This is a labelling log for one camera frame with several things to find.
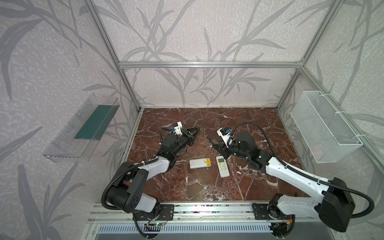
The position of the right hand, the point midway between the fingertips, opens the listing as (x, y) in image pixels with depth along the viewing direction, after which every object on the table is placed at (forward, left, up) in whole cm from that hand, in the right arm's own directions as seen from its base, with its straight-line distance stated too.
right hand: (214, 139), depth 77 cm
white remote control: (-5, +8, -20) cm, 22 cm away
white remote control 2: (-7, -6, -21) cm, 22 cm away
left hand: (+6, +6, +4) cm, 10 cm away
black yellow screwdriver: (-1, +1, +1) cm, 2 cm away
